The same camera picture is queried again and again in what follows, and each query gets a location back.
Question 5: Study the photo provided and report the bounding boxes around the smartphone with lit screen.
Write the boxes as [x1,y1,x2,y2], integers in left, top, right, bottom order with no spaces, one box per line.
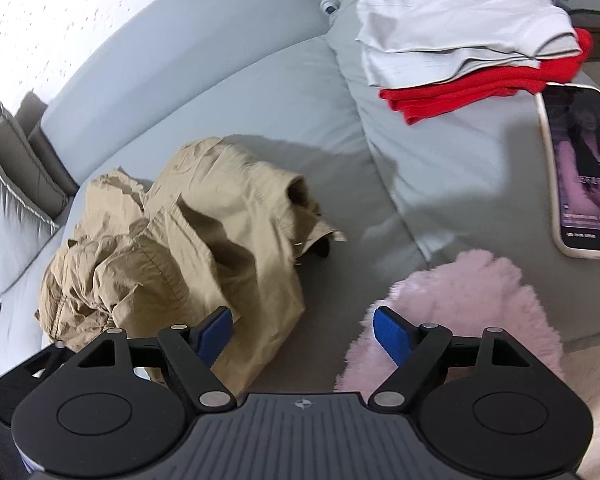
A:
[535,82,600,260]

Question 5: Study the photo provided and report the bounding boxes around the folded red garment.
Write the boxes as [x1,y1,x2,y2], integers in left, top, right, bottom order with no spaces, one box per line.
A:
[379,28,594,125]

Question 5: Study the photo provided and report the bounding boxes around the dark grey throw pillow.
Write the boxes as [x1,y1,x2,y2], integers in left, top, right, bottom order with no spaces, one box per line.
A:
[0,92,78,219]

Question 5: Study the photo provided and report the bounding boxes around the light grey sofa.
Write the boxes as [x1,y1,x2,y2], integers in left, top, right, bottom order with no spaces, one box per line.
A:
[0,0,600,391]

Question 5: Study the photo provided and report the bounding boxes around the light grey throw pillow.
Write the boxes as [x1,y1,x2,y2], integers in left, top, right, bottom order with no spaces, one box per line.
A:
[0,165,59,295]

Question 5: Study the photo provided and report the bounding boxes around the folded white shirt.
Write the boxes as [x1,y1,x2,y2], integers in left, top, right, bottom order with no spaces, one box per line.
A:
[356,0,582,89]

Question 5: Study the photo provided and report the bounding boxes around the beige khaki trousers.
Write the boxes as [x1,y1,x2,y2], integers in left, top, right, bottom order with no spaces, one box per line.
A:
[36,138,338,393]

